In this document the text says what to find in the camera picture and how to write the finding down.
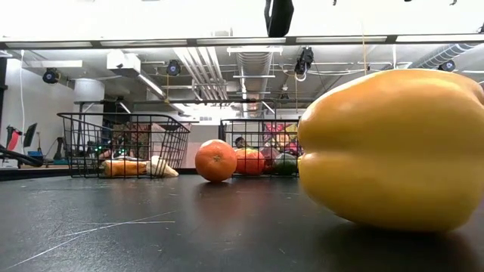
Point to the person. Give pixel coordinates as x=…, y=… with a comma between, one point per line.
x=240, y=142

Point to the white garlic bulb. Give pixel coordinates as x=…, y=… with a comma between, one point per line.
x=160, y=166

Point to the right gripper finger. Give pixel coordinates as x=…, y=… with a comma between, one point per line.
x=280, y=17

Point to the black aluminium table frame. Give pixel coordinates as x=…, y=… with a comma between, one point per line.
x=34, y=174

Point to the orange fruit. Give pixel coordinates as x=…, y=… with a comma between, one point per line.
x=216, y=160

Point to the orange yellow elongated vegetable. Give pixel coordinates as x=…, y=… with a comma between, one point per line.
x=123, y=168

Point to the ribbed ceiling duct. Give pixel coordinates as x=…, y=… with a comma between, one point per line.
x=255, y=64

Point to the black ceiling camera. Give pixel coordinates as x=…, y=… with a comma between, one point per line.
x=50, y=75
x=447, y=66
x=173, y=68

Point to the yellow bell pepper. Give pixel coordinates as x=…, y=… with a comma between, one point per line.
x=393, y=151

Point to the black monitor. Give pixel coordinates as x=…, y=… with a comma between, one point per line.
x=29, y=134

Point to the green avocado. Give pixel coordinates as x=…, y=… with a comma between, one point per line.
x=285, y=165

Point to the white ceiling unit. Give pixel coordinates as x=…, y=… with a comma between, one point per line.
x=123, y=62

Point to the white ceiling pipes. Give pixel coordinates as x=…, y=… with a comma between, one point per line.
x=206, y=72

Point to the black overhead light beam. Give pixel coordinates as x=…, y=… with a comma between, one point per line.
x=49, y=44

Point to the white pillar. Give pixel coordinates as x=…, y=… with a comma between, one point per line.
x=89, y=96

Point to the dark red apple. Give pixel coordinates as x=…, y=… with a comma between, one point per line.
x=269, y=155

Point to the black hanging device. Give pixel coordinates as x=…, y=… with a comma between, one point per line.
x=304, y=60

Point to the brown cardboard box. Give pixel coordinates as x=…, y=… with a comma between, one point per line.
x=136, y=141

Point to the orange persimmon green calyx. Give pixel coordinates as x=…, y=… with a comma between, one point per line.
x=249, y=161

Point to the black background stand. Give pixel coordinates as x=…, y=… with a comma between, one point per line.
x=57, y=147

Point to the silver air duct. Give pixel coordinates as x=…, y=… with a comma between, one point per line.
x=438, y=56

